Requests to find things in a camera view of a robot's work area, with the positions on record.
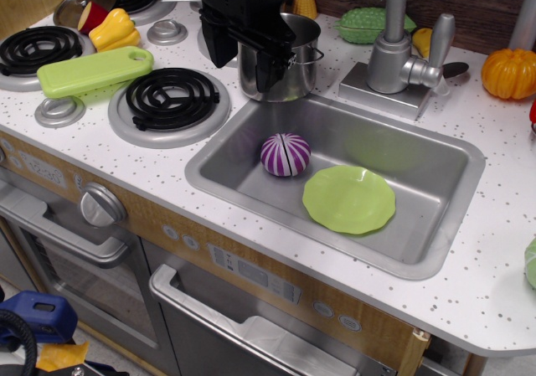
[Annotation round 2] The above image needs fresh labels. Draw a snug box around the silver oven door handle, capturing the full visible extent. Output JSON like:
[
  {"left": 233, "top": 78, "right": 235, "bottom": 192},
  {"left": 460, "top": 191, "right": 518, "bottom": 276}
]
[{"left": 1, "top": 180, "right": 130, "bottom": 269}]

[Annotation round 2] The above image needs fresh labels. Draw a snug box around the blue clamp device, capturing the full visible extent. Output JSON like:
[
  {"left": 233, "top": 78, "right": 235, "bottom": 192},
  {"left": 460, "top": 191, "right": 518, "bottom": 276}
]
[{"left": 1, "top": 291, "right": 78, "bottom": 343}]

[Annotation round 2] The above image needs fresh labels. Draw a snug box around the silver burner dial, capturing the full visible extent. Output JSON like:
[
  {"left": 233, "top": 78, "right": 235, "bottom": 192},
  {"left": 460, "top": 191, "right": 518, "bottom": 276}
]
[
  {"left": 147, "top": 19, "right": 188, "bottom": 46},
  {"left": 34, "top": 96, "right": 85, "bottom": 128}
]

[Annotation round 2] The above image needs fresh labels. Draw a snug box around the green bumpy gourd toy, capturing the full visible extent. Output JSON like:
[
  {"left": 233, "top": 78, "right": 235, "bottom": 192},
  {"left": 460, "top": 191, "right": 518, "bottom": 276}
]
[{"left": 334, "top": 7, "right": 417, "bottom": 44}]

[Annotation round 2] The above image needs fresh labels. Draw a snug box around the yellow cloth on floor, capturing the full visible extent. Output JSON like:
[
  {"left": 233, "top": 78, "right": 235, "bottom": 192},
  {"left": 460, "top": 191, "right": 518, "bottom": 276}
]
[{"left": 36, "top": 342, "right": 90, "bottom": 372}]

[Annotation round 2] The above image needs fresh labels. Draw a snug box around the silver dishwasher door handle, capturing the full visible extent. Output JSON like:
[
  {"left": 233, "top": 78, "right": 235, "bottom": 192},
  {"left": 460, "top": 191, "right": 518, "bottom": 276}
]
[{"left": 149, "top": 263, "right": 397, "bottom": 376}]

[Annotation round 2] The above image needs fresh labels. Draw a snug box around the steel pot lid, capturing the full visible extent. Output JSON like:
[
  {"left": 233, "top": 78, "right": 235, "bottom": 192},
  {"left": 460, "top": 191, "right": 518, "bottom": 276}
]
[{"left": 53, "top": 0, "right": 116, "bottom": 28}]

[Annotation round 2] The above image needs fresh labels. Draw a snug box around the orange pumpkin toy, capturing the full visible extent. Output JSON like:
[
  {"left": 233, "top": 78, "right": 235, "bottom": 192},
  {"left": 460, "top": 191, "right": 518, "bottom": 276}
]
[{"left": 481, "top": 49, "right": 535, "bottom": 100}]

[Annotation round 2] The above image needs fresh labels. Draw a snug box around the red apple half toy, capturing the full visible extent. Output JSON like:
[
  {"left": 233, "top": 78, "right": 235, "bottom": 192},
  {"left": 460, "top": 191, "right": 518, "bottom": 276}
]
[{"left": 77, "top": 2, "right": 109, "bottom": 34}]

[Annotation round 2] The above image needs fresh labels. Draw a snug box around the silver sink basin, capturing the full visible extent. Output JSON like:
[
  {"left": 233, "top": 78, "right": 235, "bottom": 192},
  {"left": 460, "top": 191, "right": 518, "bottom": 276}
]
[{"left": 185, "top": 95, "right": 485, "bottom": 280}]

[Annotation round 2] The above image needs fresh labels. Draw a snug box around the silver burner dial front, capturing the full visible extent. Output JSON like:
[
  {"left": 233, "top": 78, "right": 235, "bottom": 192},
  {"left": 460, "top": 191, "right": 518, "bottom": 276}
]
[{"left": 34, "top": 96, "right": 85, "bottom": 128}]

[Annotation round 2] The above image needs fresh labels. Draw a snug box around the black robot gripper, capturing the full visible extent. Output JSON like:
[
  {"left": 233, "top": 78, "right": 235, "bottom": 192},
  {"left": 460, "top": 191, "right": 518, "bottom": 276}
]
[{"left": 200, "top": 0, "right": 296, "bottom": 93}]

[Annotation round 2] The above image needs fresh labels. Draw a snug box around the green cabbage toy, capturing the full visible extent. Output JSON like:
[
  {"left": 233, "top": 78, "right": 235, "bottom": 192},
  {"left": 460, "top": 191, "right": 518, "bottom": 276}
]
[{"left": 524, "top": 239, "right": 536, "bottom": 289}]

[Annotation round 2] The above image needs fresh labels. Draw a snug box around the silver burner dial back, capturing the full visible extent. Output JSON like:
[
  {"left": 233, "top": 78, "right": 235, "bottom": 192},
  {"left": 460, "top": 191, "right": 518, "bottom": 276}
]
[{"left": 147, "top": 19, "right": 188, "bottom": 46}]

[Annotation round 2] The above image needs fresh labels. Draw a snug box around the yellow bell pepper toy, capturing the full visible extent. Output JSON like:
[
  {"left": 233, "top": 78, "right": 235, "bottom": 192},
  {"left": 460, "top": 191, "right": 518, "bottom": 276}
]
[{"left": 89, "top": 8, "right": 141, "bottom": 53}]

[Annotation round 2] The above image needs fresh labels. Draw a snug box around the yellow corn toy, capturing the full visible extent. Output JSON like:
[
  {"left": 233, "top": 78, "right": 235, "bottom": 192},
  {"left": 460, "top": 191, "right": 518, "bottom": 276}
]
[{"left": 291, "top": 0, "right": 318, "bottom": 19}]

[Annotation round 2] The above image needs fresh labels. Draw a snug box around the green plastic plate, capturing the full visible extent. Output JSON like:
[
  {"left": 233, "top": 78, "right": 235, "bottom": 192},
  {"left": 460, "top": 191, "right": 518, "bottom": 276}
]
[{"left": 302, "top": 165, "right": 396, "bottom": 234}]

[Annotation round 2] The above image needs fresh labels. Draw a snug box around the red toy at edge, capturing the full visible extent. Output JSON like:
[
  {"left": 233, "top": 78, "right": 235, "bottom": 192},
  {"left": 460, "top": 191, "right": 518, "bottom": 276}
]
[{"left": 529, "top": 100, "right": 536, "bottom": 135}]

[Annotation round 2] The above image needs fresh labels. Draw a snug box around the silver toy faucet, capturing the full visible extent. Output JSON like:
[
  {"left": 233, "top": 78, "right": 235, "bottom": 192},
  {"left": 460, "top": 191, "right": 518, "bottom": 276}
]
[{"left": 338, "top": 0, "right": 456, "bottom": 120}]

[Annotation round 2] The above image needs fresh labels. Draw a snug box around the tall steel pot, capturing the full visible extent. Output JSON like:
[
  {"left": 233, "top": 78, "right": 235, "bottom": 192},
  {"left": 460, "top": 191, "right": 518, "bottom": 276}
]
[{"left": 237, "top": 13, "right": 324, "bottom": 102}]

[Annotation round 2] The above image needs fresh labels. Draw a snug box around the front right black burner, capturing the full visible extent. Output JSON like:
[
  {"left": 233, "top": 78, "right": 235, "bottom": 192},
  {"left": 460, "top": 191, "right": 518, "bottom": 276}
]
[{"left": 108, "top": 68, "right": 231, "bottom": 149}]

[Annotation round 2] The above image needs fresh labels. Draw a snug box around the green cutting board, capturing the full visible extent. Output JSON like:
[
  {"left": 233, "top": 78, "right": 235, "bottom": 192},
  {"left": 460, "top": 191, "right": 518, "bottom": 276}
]
[{"left": 37, "top": 46, "right": 154, "bottom": 99}]

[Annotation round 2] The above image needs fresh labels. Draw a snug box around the silver stove knob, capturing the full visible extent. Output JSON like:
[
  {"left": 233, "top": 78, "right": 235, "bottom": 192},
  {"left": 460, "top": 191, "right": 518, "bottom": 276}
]
[{"left": 79, "top": 183, "right": 127, "bottom": 228}]

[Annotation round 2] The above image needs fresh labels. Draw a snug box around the black cable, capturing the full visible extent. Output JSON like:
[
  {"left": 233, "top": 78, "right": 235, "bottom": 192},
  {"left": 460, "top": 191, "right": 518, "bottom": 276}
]
[{"left": 0, "top": 308, "right": 39, "bottom": 376}]

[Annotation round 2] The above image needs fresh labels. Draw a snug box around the front left black burner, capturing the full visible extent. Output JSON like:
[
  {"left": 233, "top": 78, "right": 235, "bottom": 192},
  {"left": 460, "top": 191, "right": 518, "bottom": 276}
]
[{"left": 1, "top": 26, "right": 95, "bottom": 92}]

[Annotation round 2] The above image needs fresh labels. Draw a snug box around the purple white striped onion toy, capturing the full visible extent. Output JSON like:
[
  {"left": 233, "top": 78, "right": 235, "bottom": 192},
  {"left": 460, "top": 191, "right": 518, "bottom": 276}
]
[{"left": 260, "top": 132, "right": 312, "bottom": 177}]

